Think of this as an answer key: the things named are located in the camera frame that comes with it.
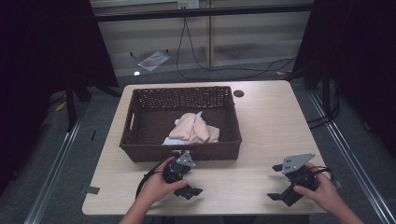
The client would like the long black floor cable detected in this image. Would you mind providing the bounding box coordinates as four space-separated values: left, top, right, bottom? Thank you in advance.
175 16 298 81

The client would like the bundle of black cables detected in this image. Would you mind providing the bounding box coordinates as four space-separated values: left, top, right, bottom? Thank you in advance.
305 78 342 131

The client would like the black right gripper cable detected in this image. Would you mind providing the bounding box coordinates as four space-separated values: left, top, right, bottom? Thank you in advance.
309 165 336 185

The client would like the paper sheet on floor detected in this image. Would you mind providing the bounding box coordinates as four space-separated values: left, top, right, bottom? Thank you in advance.
137 50 172 73

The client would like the black metal stand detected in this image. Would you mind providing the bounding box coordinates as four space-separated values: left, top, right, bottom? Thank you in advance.
286 63 334 123
64 73 124 133

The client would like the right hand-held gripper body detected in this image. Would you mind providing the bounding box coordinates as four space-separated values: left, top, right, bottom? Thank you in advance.
279 152 318 207

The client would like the white wall socket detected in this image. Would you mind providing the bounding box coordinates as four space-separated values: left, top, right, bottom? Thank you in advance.
177 0 201 10

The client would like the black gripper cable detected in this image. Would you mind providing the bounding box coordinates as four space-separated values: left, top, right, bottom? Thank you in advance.
134 154 176 200
309 165 336 185

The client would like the dark curtain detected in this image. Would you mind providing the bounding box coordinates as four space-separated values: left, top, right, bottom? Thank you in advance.
292 0 396 158
0 0 120 197

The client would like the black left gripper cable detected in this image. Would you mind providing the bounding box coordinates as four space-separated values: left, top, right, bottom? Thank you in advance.
134 154 176 200

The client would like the black horizontal bar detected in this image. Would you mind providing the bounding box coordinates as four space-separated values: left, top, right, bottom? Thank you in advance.
92 3 315 23

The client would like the peach cloth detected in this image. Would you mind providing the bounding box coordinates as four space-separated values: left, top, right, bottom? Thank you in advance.
167 112 220 145

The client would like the person's left hand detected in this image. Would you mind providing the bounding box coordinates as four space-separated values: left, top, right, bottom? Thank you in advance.
135 156 189 209

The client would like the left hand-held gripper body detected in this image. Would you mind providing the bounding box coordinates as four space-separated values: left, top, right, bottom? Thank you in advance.
162 151 196 185

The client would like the brown wicker basket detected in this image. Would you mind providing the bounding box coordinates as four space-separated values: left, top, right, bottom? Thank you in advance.
119 85 243 163

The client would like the person's right hand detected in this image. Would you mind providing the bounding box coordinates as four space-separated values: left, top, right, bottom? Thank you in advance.
292 161 346 216

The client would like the metal floor rail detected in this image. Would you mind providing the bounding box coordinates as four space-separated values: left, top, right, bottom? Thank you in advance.
307 89 396 224
23 101 92 224

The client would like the grey tape strip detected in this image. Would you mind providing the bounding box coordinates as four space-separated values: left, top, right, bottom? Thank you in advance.
80 185 101 196

